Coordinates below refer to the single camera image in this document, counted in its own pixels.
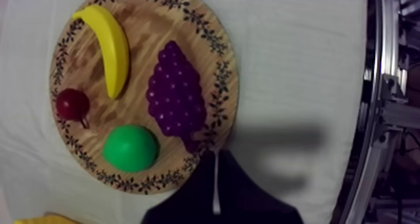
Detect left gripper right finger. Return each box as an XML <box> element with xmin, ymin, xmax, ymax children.
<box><xmin>216</xmin><ymin>148</ymin><xmax>304</xmax><ymax>224</ymax></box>

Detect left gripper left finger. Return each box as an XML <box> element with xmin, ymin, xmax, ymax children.
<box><xmin>141</xmin><ymin>148</ymin><xmax>218</xmax><ymax>224</ymax></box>

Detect purple toy grapes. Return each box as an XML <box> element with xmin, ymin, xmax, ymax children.
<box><xmin>145</xmin><ymin>40</ymin><xmax>208</xmax><ymax>153</ymax></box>

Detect round wooden board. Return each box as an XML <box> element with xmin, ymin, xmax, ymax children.
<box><xmin>49</xmin><ymin>0</ymin><xmax>240</xmax><ymax>195</ymax></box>

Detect yellow plastic basket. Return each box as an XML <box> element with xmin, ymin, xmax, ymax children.
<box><xmin>12</xmin><ymin>215</ymin><xmax>81</xmax><ymax>224</ymax></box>

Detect green toy pear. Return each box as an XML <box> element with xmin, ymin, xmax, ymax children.
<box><xmin>102</xmin><ymin>124</ymin><xmax>161</xmax><ymax>173</ymax></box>

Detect silver metal bar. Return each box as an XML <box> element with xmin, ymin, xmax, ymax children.
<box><xmin>337</xmin><ymin>0</ymin><xmax>420</xmax><ymax>224</ymax></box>

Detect small red fruit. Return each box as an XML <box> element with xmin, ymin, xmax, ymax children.
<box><xmin>56</xmin><ymin>88</ymin><xmax>91</xmax><ymax>130</ymax></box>

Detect yellow toy banana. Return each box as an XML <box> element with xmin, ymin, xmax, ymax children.
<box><xmin>71</xmin><ymin>4</ymin><xmax>130</xmax><ymax>100</ymax></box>

